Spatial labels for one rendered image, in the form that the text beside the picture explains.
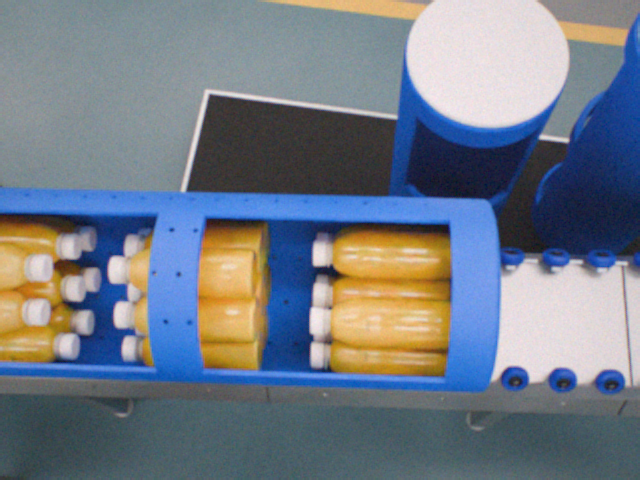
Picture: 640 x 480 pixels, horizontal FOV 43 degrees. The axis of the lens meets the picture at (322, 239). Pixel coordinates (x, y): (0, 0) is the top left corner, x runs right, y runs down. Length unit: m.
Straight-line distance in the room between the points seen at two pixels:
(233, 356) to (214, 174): 1.19
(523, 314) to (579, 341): 0.10
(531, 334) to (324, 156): 1.10
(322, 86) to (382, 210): 1.49
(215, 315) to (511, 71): 0.66
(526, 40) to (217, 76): 1.38
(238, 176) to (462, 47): 1.04
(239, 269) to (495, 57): 0.60
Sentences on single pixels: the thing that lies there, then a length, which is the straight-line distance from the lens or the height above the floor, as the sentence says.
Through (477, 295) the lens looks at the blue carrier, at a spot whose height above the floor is 1.23.
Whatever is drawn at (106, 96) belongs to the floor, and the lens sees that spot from 2.69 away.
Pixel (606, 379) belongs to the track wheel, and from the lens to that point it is 1.35.
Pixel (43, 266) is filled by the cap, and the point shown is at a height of 1.17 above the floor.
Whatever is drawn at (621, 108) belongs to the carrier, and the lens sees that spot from 1.62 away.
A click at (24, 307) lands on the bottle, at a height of 1.13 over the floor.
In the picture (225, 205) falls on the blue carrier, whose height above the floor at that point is 1.20.
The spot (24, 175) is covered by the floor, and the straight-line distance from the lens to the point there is 2.65.
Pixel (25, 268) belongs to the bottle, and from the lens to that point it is 1.22.
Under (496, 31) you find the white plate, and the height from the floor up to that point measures 1.04.
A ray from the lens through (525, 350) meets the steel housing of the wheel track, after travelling 1.38.
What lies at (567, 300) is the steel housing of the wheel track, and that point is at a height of 0.93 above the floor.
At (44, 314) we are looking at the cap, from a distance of 1.26.
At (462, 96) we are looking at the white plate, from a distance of 1.40.
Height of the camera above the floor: 2.26
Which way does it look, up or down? 72 degrees down
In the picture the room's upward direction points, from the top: 7 degrees counter-clockwise
